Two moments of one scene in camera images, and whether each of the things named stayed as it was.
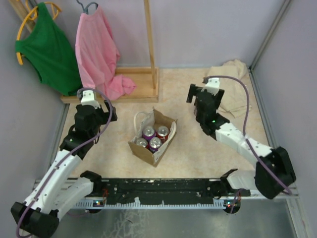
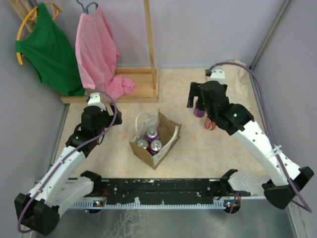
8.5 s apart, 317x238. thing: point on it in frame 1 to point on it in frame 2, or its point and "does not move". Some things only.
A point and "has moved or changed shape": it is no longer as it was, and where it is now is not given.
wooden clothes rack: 146,79 does not move
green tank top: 47,48 does not move
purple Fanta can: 148,132 has moved or changed shape
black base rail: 165,189 does not move
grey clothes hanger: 85,10 does not move
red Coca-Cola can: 163,132 has moved or changed shape
